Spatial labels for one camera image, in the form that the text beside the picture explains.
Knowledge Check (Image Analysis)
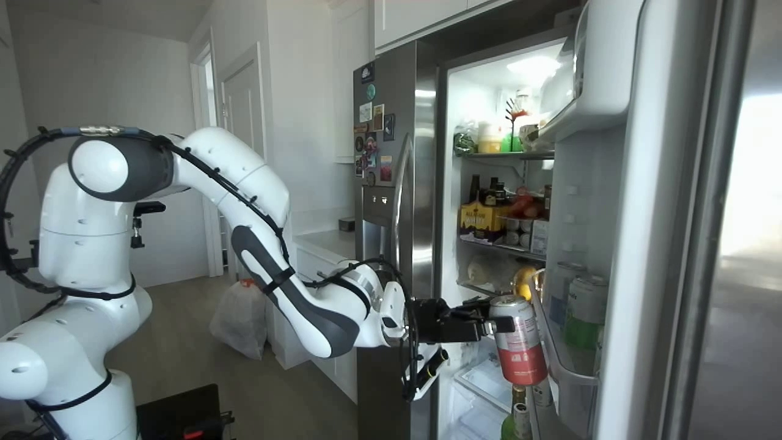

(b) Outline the red handled black clamp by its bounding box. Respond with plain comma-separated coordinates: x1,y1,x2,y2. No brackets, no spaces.
179,411,236,440

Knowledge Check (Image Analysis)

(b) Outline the yellow produce item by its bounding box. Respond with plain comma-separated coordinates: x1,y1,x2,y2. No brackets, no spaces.
511,263,547,303

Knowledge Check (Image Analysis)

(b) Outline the red-labelled bottle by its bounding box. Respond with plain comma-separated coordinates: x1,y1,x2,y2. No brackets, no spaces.
489,292,549,389

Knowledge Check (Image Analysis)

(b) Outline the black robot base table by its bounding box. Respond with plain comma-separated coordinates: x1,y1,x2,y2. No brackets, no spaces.
134,384,224,440

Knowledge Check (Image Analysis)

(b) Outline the white interior door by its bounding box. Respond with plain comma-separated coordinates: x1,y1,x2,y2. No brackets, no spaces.
218,43,268,283

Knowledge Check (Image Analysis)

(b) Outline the green bottle with red top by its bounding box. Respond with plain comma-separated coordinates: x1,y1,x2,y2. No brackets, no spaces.
498,96,526,157

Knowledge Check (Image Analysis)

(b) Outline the open refrigerator door with bins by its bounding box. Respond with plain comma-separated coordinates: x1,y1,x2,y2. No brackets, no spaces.
532,0,782,440

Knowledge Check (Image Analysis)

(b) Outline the white green carton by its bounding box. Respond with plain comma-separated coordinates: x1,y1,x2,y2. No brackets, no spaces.
559,272,611,377

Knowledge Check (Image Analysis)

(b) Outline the yellow beer bottle carton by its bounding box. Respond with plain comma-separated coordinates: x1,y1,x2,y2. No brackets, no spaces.
460,173,514,240

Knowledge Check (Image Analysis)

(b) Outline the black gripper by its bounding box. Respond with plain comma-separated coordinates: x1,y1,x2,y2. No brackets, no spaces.
410,292,518,345

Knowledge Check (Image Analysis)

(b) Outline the red food package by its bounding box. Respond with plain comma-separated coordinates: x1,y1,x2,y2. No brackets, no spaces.
509,191,545,220

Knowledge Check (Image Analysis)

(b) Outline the small black mounted device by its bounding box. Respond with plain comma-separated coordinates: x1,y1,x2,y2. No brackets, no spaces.
129,197,169,251

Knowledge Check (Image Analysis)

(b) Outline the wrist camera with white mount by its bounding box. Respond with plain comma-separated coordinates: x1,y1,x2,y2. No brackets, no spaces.
401,345,453,402

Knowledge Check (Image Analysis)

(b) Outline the white kitchen base cabinet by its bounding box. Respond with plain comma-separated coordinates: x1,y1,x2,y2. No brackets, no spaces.
278,228,362,400

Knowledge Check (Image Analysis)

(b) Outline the white plastic bag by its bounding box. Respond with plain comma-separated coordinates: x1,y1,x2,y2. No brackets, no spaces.
208,279,273,362

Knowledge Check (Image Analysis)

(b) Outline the green leafy produce bag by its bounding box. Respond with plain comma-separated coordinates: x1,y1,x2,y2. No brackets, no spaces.
453,119,482,157

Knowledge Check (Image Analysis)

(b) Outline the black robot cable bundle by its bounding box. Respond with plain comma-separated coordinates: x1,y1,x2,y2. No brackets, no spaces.
0,123,404,300

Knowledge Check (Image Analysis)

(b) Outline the lit refrigerator interior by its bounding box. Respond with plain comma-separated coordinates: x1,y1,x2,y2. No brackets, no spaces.
438,32,571,440

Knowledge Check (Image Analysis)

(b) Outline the white wall cabinet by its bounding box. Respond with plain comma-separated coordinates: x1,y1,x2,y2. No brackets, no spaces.
372,0,523,54

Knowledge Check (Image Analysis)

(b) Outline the stainless refrigerator door with dispenser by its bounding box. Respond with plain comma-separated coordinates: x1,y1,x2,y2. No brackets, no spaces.
351,39,446,440

